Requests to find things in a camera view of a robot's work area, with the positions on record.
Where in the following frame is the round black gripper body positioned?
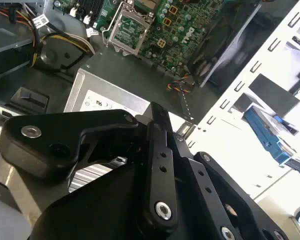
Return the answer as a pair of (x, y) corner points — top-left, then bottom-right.
(29, 163), (217, 240)

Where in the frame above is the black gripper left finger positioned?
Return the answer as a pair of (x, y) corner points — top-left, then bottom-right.
(0, 101), (179, 229)

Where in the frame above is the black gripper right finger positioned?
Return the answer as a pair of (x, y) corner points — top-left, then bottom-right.
(167, 132), (291, 240)

